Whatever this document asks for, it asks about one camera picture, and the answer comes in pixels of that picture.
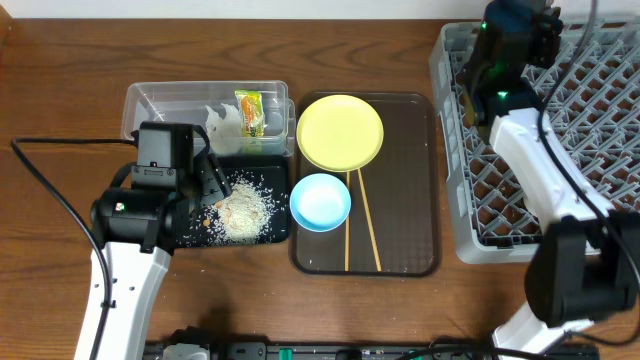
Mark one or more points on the light blue bowl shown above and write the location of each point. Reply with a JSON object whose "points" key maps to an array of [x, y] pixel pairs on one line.
{"points": [[320, 202]]}

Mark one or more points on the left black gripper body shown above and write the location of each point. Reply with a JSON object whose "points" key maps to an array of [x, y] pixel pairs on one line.
{"points": [[208, 176]]}

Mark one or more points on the yellow plate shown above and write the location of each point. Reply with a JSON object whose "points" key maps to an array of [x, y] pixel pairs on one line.
{"points": [[340, 133]]}

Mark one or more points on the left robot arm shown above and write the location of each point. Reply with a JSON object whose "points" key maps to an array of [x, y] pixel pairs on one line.
{"points": [[136, 224]]}

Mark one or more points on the black waste tray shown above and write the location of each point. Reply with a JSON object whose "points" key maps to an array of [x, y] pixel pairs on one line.
{"points": [[275, 175]]}

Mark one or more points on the green snack wrapper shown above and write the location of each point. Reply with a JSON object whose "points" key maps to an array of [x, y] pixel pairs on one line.
{"points": [[252, 113]]}

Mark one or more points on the grey dishwasher rack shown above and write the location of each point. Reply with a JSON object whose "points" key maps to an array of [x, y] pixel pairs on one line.
{"points": [[595, 115]]}

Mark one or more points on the white tissue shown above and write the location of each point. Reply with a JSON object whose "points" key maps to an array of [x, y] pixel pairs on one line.
{"points": [[224, 132]]}

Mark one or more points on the clear plastic bin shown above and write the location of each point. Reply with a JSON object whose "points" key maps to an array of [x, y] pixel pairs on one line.
{"points": [[186, 101]]}

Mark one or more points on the brown serving tray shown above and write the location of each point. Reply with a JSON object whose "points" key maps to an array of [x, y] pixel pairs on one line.
{"points": [[402, 188]]}

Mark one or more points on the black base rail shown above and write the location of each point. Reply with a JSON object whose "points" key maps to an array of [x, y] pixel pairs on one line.
{"points": [[195, 343]]}

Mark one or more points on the rice food waste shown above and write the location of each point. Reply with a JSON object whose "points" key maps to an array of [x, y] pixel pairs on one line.
{"points": [[245, 212]]}

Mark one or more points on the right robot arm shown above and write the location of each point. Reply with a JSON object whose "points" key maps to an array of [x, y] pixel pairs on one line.
{"points": [[586, 266]]}

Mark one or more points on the wooden chopstick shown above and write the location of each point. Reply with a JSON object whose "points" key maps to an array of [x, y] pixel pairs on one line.
{"points": [[368, 217], [347, 227]]}

